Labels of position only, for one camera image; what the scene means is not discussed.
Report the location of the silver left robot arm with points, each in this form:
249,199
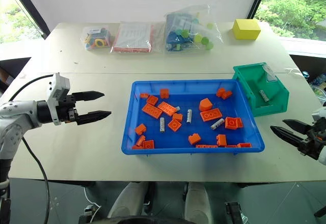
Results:
15,110

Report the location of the blue plastic tray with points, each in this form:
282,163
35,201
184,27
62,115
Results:
193,137

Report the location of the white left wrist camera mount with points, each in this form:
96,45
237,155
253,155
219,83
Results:
58,86

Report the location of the bag of blue green pieces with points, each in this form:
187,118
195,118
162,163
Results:
183,34

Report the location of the white rounded robot leg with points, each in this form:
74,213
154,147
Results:
198,201
128,199

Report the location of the bagged red white booklet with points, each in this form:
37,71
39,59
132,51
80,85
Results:
133,37

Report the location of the small orange block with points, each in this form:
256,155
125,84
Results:
177,117
244,145
136,147
231,146
140,140
220,92
221,140
194,139
140,129
227,94

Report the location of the black bracket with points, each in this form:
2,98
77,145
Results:
234,212

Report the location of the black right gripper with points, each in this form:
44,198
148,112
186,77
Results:
315,140

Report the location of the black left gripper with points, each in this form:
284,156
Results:
65,104

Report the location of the silver battery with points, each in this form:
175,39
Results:
189,116
178,109
217,124
162,125
264,95

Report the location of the green plastic bin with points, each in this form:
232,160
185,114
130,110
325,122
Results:
276,99

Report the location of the bag of colourful small parts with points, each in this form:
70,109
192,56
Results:
96,38

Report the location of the yellow block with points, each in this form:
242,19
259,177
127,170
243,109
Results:
246,29

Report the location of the clear label card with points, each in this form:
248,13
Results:
270,73

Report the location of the clear plastic bottles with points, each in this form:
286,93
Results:
317,80

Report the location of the rounded orange block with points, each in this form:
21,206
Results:
205,105

